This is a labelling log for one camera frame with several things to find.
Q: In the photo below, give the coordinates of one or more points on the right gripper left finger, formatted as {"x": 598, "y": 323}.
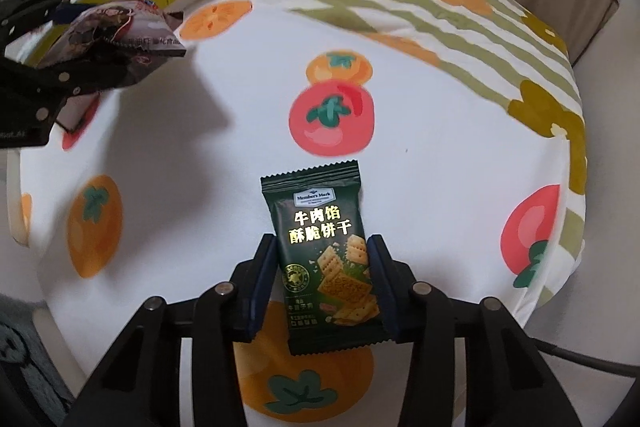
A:
{"x": 137, "y": 382}

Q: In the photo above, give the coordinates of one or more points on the grey cartoon snack bag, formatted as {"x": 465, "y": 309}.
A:
{"x": 135, "y": 23}

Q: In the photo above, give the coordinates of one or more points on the dark green biscuit packet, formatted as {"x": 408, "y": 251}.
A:
{"x": 330, "y": 301}

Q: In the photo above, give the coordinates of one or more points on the black lamp stand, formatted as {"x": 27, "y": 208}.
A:
{"x": 604, "y": 366}

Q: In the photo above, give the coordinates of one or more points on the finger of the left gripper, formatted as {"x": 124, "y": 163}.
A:
{"x": 32, "y": 98}
{"x": 19, "y": 17}

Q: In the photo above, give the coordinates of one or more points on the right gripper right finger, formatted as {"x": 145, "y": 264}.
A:
{"x": 508, "y": 383}

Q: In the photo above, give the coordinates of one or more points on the floral striped quilt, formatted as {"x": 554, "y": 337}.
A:
{"x": 425, "y": 21}

